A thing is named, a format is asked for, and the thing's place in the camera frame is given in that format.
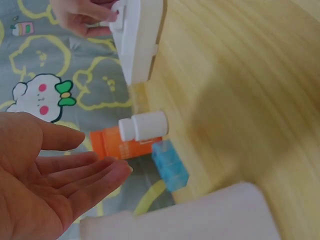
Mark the person's left hand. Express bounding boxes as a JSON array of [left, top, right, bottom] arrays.
[[0, 111, 134, 240]]

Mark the white plastic box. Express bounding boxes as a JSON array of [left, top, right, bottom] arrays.
[[108, 0, 168, 86]]

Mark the large white rounded object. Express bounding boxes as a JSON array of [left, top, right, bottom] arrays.
[[79, 181, 282, 240]]

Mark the blue translucent pill organizer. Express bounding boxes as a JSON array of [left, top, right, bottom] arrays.
[[151, 139, 190, 193]]

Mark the person's right hand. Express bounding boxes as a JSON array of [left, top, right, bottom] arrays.
[[49, 0, 120, 39]]

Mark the small white bottle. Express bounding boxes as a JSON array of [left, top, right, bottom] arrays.
[[118, 111, 169, 143]]

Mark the orange bottle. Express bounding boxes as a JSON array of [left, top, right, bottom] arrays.
[[89, 126, 163, 161]]

